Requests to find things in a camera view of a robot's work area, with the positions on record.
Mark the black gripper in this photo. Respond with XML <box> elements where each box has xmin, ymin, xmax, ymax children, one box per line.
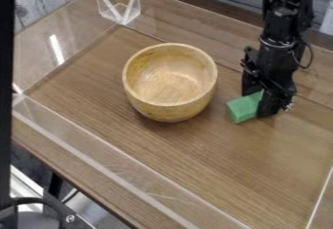
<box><xmin>240</xmin><ymin>43</ymin><xmax>298</xmax><ymax>117</ymax></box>

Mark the green rectangular block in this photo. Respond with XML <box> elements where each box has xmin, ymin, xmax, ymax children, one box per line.
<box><xmin>226</xmin><ymin>92</ymin><xmax>262</xmax><ymax>124</ymax></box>

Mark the light wooden bowl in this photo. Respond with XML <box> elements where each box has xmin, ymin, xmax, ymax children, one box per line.
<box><xmin>121</xmin><ymin>43</ymin><xmax>218</xmax><ymax>123</ymax></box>

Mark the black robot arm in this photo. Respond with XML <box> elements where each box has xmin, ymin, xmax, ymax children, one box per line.
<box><xmin>240</xmin><ymin>0</ymin><xmax>314</xmax><ymax>117</ymax></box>

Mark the white object at right edge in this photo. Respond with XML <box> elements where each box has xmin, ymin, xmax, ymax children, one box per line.
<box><xmin>319</xmin><ymin>0</ymin><xmax>333</xmax><ymax>36</ymax></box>

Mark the black table leg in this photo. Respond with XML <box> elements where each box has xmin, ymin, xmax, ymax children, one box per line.
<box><xmin>48</xmin><ymin>173</ymin><xmax>64</xmax><ymax>199</ymax></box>

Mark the black vertical pole at left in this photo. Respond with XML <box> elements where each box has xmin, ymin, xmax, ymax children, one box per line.
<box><xmin>0</xmin><ymin>0</ymin><xmax>14</xmax><ymax>210</ymax></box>

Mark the clear acrylic enclosure wall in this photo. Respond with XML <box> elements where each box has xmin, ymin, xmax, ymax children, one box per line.
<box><xmin>13</xmin><ymin>0</ymin><xmax>333</xmax><ymax>229</ymax></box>

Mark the black metal bracket with screw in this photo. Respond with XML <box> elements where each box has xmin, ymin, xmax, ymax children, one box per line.
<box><xmin>42</xmin><ymin>201</ymin><xmax>96</xmax><ymax>229</ymax></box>

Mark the black cable loop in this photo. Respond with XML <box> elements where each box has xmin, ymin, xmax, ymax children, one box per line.
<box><xmin>0</xmin><ymin>196</ymin><xmax>70</xmax><ymax>229</ymax></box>

